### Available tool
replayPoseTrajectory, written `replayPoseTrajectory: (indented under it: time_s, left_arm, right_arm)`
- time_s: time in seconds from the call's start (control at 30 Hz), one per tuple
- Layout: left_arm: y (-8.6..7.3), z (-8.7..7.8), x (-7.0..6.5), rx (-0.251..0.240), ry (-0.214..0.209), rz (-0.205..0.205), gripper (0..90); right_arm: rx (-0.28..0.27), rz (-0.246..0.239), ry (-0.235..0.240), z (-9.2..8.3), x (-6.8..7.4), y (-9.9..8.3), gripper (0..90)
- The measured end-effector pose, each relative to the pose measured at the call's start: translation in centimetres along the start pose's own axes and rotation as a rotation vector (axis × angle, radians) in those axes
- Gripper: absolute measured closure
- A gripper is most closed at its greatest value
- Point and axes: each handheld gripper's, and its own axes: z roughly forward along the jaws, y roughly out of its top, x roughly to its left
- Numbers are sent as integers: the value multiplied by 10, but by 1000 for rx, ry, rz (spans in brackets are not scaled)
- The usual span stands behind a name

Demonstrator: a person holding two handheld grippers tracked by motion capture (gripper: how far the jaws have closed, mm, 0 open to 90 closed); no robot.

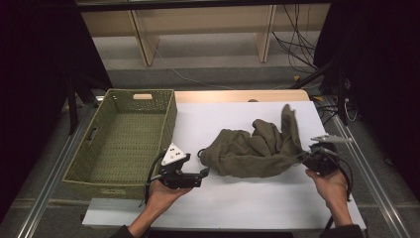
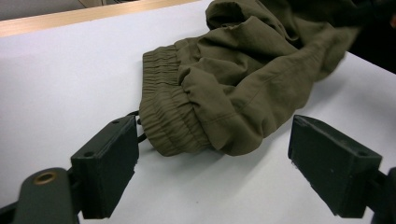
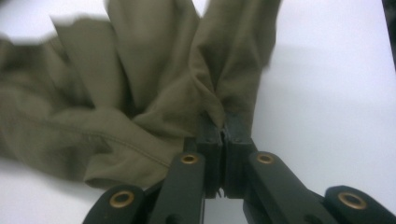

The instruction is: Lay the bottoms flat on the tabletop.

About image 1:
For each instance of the black metal stand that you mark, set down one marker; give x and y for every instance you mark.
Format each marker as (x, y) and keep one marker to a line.
(72, 109)
(341, 99)

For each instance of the aluminium rail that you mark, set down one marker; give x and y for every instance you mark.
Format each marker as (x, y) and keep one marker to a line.
(49, 185)
(379, 195)

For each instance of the person's right hand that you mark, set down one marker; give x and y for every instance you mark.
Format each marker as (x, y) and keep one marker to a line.
(333, 191)

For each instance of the beige wooden shelf unit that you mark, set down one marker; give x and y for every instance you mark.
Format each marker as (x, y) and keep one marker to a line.
(198, 20)

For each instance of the black curtain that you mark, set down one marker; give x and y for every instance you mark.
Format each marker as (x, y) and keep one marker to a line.
(33, 66)
(379, 49)

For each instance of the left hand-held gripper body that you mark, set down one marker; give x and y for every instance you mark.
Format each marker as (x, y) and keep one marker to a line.
(178, 175)

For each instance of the person's left hand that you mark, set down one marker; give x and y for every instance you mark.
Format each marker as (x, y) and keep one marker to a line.
(161, 198)

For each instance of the olive green shorts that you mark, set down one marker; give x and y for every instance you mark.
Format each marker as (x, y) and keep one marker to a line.
(251, 155)

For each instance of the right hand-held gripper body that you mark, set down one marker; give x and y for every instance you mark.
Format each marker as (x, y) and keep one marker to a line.
(322, 158)

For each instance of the black metal bar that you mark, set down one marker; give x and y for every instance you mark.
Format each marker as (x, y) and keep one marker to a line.
(198, 4)

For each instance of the light wooden table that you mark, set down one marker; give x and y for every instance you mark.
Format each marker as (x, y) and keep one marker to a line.
(214, 95)

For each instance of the green woven basket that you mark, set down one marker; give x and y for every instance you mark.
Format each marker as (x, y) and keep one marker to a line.
(125, 139)

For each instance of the white table cover sheet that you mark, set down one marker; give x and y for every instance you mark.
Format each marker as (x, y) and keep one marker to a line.
(231, 198)

